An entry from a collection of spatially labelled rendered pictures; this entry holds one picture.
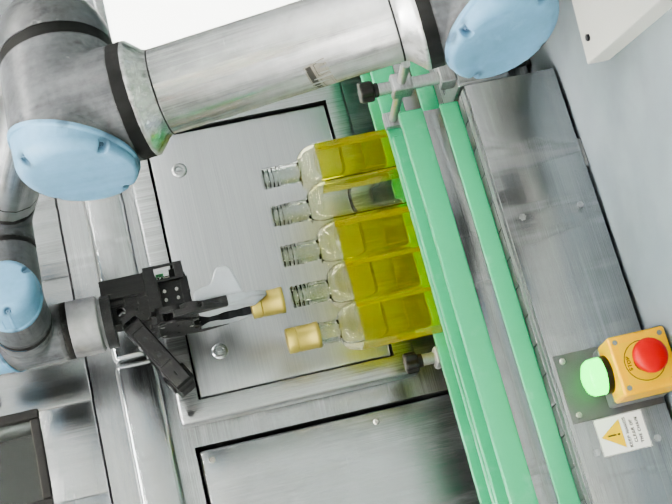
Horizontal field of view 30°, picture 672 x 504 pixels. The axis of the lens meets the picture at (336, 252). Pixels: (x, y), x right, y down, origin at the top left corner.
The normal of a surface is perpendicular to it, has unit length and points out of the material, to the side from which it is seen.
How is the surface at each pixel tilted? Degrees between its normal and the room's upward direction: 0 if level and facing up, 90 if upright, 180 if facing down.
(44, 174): 84
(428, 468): 89
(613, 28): 0
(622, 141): 0
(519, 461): 90
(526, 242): 90
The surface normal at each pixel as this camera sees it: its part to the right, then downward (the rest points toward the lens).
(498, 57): 0.36, 0.82
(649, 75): -0.97, 0.21
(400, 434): 0.05, -0.33
